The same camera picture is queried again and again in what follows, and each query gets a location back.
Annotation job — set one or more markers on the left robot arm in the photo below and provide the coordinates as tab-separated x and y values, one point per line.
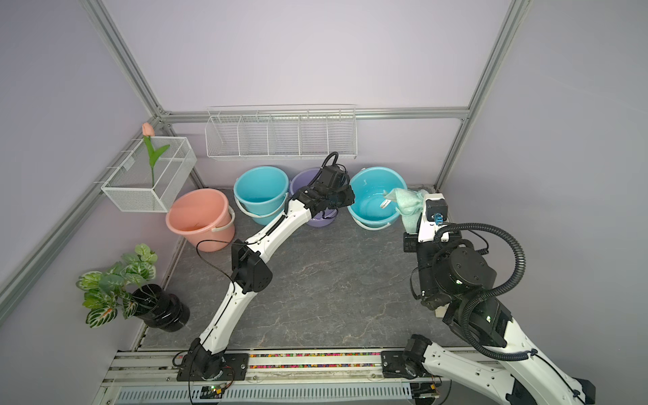
250	275

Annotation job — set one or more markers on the long white wire shelf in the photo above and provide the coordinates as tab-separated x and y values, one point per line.
284	132

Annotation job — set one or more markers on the purple plastic bucket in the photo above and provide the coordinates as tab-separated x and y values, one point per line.
302	179

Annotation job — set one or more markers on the teal plastic bucket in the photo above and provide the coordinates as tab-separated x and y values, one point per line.
371	210
261	193

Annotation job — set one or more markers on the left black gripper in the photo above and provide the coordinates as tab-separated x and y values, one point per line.
350	192

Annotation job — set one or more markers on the white slotted cable duct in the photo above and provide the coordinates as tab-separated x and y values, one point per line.
276	393

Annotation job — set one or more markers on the light green microfiber cloth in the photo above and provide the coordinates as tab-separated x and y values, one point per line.
409	204

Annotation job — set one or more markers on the white wire basket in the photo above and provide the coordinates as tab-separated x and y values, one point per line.
129	185

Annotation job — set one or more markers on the potted green leafy plant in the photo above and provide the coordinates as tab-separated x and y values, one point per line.
127	289

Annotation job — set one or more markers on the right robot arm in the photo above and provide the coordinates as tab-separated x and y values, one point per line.
455	275

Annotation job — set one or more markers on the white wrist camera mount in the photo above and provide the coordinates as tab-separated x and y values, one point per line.
434	216

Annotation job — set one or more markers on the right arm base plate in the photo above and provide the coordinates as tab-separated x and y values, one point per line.
395	364

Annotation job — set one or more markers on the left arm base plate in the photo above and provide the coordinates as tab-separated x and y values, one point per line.
223	367

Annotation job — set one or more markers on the pink plastic bucket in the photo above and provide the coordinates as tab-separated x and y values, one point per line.
204	218

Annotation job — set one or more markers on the artificial pink tulip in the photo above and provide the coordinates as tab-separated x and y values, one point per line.
154	153

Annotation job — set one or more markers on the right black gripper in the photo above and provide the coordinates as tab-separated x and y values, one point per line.
416	247

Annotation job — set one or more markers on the rail with coloured beads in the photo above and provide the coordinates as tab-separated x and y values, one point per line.
256	365

